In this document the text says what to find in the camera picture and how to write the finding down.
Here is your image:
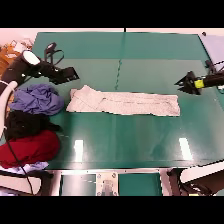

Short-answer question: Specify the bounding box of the light grey shirt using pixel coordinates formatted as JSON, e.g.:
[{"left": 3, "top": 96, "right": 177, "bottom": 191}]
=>
[{"left": 65, "top": 84, "right": 181, "bottom": 118}]

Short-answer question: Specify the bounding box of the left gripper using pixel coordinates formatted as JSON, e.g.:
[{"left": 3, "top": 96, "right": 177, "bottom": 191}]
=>
[{"left": 49, "top": 66, "right": 81, "bottom": 86}]

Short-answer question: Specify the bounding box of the blue-violet garment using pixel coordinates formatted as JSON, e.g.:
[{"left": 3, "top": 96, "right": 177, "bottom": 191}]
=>
[{"left": 8, "top": 83, "right": 65, "bottom": 117}]

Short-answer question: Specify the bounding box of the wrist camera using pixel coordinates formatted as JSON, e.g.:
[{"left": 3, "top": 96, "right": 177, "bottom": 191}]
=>
[
  {"left": 44, "top": 41, "right": 65, "bottom": 67},
  {"left": 204, "top": 59, "right": 218, "bottom": 76}
]

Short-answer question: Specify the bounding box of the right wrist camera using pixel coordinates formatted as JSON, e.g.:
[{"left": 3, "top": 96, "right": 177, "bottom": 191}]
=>
[{"left": 204, "top": 59, "right": 218, "bottom": 76}]

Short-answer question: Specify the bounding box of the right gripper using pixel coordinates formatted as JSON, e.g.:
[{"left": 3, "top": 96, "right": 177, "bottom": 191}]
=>
[{"left": 174, "top": 70, "right": 203, "bottom": 96}]

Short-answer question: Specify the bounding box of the pale lilac garment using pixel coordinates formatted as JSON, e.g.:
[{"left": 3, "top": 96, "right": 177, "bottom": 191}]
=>
[{"left": 6, "top": 161, "right": 50, "bottom": 175}]

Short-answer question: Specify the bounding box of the black garment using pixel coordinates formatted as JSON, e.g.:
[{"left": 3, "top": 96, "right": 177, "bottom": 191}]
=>
[{"left": 4, "top": 110, "right": 63, "bottom": 140}]

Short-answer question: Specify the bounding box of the red garment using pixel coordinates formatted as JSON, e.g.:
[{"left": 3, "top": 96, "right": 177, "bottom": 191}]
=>
[{"left": 0, "top": 129, "right": 62, "bottom": 169}]

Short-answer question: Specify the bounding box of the black cable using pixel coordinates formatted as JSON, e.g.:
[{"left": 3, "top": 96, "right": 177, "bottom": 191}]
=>
[{"left": 2, "top": 131, "right": 36, "bottom": 196}]

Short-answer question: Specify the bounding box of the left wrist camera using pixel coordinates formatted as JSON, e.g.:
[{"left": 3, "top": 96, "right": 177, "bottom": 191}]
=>
[{"left": 44, "top": 41, "right": 65, "bottom": 67}]

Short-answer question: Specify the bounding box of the silver frame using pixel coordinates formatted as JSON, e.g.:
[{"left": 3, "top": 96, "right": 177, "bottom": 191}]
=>
[{"left": 46, "top": 167, "right": 178, "bottom": 197}]

